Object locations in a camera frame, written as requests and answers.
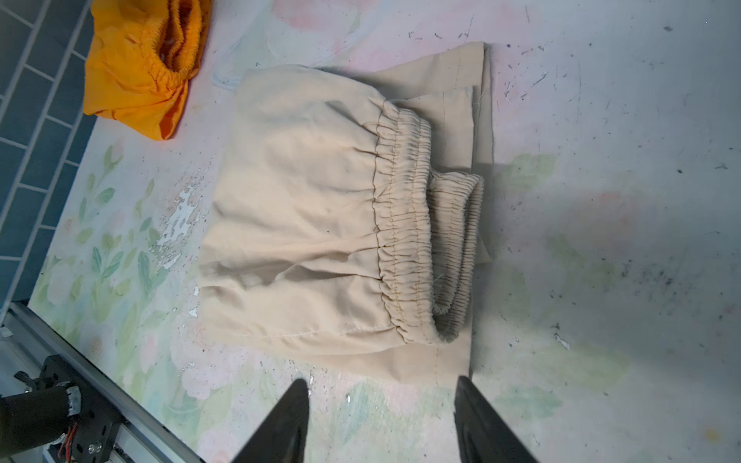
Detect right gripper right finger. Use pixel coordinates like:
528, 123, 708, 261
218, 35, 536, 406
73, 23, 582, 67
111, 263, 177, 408
453, 376, 538, 463

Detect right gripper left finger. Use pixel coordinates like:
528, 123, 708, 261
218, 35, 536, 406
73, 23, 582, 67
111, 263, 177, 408
233, 378, 310, 463

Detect beige shorts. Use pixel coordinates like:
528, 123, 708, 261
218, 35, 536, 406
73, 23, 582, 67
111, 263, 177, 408
199, 42, 493, 388

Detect orange shorts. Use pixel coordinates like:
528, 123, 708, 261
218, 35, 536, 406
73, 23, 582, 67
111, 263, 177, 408
83, 0, 212, 141

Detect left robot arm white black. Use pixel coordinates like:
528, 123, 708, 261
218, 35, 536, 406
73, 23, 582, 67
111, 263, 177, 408
1, 386, 81, 458

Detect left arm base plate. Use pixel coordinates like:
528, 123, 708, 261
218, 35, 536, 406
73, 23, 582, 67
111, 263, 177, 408
14, 355, 125, 462

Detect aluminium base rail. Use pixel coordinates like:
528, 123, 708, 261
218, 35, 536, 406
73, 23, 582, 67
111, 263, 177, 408
1, 303, 200, 462

